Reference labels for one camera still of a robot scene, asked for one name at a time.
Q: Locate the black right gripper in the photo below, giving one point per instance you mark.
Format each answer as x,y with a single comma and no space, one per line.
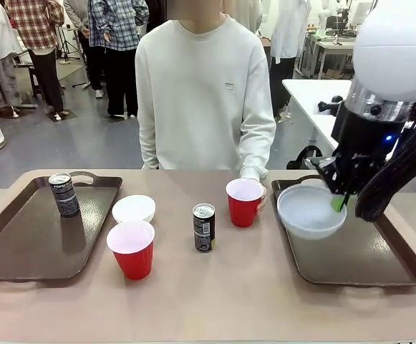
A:
358,132

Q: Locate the white plastic bowl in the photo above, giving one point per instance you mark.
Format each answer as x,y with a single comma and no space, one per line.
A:
134,209
309,215

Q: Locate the red plastic cup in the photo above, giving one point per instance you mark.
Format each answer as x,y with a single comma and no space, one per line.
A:
131,251
242,206

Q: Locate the person's right forearm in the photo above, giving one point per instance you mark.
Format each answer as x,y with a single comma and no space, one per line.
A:
148,147

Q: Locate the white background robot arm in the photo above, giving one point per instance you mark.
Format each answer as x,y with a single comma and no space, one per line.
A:
325,16

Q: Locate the person's left forearm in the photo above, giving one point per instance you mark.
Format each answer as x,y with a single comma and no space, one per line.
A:
259,147

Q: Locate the person's left hand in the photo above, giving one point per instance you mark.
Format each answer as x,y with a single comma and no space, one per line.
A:
261,200

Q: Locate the black office chair base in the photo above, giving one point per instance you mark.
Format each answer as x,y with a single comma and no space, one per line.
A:
302,159

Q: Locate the black device on side table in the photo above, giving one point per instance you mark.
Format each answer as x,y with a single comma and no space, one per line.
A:
331,105

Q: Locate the brown serving tray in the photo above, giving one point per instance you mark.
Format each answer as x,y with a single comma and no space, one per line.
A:
36,243
365,254

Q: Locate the white side table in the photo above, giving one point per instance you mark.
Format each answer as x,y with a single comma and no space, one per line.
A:
315,96

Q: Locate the grey workbench with equipment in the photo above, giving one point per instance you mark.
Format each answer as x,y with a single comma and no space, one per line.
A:
327,57

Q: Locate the bystander in white coat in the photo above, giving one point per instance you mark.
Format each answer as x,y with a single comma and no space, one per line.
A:
286,43

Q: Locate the black drink can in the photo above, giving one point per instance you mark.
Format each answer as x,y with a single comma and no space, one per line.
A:
64,197
204,229

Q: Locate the person's white sweatshirt torso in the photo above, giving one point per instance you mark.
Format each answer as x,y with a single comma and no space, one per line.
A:
200,100

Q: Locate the bystander in blue plaid shirt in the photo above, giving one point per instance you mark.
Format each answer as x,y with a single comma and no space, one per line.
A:
118,46

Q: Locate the black tripod stand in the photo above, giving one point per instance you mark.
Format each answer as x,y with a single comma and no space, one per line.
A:
66,46

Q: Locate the bystander in red plaid shirt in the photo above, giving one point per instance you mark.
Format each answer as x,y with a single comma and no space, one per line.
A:
37,39

